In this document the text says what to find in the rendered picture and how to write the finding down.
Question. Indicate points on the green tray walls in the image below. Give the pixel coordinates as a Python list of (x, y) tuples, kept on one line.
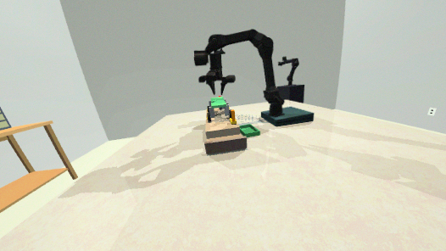
[(250, 134)]

